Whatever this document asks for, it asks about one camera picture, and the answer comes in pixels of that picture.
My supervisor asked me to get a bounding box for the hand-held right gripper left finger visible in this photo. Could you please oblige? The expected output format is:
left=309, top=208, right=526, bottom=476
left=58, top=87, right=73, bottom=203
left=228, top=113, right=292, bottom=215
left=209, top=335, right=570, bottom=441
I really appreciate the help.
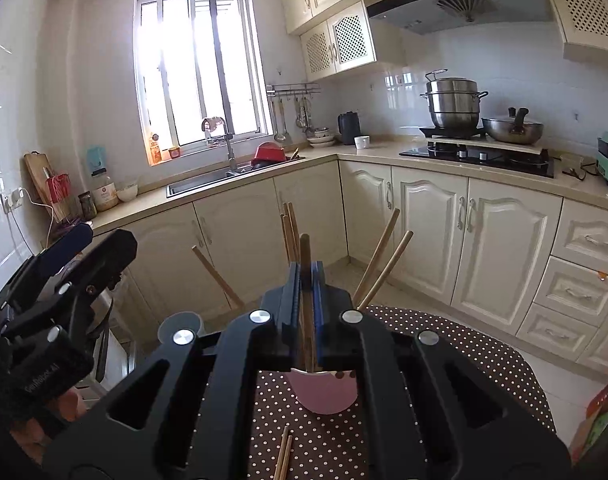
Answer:
left=39, top=260, right=305, bottom=480

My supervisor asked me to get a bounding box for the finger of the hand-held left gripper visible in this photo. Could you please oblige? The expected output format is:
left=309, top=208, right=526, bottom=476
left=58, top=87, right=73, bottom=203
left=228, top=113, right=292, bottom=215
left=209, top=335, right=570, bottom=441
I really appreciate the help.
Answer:
left=0, top=229, right=139, bottom=343
left=0, top=222, right=95, bottom=313

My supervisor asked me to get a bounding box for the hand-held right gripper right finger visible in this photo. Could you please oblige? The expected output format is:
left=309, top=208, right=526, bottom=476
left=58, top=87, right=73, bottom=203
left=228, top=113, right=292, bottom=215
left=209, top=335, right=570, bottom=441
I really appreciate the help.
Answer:
left=311, top=260, right=572, bottom=480

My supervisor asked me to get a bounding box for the long wooden chopstick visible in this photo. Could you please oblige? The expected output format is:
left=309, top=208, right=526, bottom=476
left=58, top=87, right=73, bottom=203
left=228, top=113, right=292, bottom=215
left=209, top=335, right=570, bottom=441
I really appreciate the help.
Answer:
left=288, top=202, right=301, bottom=264
left=284, top=203, right=297, bottom=264
left=280, top=214, right=292, bottom=265
left=358, top=230, right=415, bottom=311
left=354, top=208, right=401, bottom=306
left=191, top=245, right=245, bottom=311

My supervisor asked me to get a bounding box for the pink cylindrical cup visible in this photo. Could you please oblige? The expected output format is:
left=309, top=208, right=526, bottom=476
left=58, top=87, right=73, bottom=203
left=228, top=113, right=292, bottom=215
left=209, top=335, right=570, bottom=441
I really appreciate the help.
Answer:
left=289, top=367, right=359, bottom=415

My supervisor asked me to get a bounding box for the pile of wooden chopsticks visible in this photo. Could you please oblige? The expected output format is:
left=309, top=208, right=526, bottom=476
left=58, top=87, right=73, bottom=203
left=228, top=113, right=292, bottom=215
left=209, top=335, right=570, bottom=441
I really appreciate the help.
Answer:
left=274, top=425, right=294, bottom=480

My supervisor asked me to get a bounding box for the person's left hand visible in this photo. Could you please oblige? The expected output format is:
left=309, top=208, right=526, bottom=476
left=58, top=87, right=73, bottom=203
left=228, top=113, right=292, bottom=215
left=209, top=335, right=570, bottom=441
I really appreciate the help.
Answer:
left=9, top=387, right=87, bottom=456

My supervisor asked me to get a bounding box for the red kitchen tool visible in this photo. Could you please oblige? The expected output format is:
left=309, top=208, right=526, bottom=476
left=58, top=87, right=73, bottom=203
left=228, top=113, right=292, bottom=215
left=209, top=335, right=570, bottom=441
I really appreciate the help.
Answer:
left=46, top=172, right=71, bottom=206

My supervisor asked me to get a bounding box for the glass jar with white lid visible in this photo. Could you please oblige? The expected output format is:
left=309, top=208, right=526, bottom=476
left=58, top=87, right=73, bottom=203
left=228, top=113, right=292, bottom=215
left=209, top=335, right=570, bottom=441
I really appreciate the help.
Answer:
left=91, top=167, right=120, bottom=212

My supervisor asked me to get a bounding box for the wooden cutting board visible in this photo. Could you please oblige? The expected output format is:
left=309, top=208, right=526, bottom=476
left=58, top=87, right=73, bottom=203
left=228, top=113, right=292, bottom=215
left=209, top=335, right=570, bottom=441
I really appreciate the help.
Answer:
left=24, top=151, right=67, bottom=223

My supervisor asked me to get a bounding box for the stainless steel sink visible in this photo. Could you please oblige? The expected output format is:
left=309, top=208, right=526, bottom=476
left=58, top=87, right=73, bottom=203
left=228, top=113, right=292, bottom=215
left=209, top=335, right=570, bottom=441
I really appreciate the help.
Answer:
left=166, top=157, right=305, bottom=198

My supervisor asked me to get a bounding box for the red bowl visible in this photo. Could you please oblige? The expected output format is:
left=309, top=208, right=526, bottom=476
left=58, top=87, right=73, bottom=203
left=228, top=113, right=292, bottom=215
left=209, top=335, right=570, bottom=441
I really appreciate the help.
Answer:
left=250, top=142, right=287, bottom=168

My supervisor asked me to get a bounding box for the stack of white plates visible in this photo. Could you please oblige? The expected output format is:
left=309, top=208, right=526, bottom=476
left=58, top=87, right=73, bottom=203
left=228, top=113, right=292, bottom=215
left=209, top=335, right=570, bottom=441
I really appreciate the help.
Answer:
left=306, top=127, right=337, bottom=148

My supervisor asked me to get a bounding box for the beige kitchen countertop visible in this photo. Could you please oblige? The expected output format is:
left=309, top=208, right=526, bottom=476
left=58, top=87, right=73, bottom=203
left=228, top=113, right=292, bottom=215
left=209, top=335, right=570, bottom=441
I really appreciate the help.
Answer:
left=81, top=137, right=608, bottom=236

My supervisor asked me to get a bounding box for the metal sink faucet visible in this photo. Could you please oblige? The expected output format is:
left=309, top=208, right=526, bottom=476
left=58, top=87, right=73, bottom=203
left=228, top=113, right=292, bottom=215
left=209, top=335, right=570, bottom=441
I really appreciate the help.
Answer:
left=201, top=116, right=240, bottom=172

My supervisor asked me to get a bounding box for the metal ladle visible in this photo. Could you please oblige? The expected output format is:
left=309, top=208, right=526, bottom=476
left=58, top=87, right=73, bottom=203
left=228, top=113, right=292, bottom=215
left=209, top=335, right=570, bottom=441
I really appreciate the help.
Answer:
left=273, top=100, right=291, bottom=143

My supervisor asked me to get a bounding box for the brown polka dot tablecloth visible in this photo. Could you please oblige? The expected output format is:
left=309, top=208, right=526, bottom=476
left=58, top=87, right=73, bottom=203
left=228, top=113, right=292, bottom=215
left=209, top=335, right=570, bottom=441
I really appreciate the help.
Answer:
left=244, top=305, right=557, bottom=480

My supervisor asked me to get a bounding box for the dark electric kettle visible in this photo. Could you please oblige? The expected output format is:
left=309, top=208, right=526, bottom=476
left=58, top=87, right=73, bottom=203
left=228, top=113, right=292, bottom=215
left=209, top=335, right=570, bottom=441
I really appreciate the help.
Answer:
left=337, top=111, right=362, bottom=146

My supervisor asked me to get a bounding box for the kitchen window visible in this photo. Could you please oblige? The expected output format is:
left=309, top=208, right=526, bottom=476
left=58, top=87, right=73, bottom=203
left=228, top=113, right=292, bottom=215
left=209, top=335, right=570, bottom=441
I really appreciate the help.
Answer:
left=134, top=0, right=267, bottom=153

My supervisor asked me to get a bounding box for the black gas hob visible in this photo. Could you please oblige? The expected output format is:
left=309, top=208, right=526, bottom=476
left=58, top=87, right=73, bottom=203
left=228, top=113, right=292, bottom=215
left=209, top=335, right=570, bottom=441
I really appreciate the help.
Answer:
left=399, top=145, right=555, bottom=179

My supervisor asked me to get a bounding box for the stainless steel steamer pot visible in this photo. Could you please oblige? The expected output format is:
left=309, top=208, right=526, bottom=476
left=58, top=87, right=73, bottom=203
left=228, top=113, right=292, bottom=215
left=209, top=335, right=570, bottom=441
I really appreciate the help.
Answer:
left=419, top=69, right=489, bottom=131

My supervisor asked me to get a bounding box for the metal wok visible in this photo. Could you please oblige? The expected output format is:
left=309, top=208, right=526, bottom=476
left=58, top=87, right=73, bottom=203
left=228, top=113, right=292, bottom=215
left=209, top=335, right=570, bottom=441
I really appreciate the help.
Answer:
left=481, top=107, right=545, bottom=145

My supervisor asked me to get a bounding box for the red printed bag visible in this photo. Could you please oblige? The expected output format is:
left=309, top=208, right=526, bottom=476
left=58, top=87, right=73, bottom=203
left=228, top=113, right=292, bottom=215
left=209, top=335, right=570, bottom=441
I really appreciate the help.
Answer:
left=569, top=367, right=608, bottom=466

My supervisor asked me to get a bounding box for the range hood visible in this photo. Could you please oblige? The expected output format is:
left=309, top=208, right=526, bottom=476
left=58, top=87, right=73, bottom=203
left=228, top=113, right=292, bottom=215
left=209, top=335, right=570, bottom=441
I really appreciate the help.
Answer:
left=366, top=0, right=555, bottom=36

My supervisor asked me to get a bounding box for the cream lattice corner cabinet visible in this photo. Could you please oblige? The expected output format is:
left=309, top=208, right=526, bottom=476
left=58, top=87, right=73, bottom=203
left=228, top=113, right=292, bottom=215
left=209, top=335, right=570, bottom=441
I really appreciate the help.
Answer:
left=531, top=0, right=608, bottom=68

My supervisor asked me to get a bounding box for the white power cable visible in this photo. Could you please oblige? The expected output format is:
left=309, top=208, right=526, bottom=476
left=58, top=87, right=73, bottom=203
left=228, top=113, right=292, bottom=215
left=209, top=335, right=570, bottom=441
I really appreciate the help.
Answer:
left=14, top=195, right=56, bottom=251

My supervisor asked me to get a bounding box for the white wall socket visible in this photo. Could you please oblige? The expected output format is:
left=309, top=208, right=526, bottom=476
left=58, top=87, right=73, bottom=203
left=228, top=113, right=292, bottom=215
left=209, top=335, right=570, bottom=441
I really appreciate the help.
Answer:
left=1, top=187, right=27, bottom=211

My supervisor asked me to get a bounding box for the metal utensil rail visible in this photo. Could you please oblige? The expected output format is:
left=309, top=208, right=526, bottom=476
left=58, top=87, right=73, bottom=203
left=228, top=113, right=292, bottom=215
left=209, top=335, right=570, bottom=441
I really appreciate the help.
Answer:
left=266, top=82, right=321, bottom=97

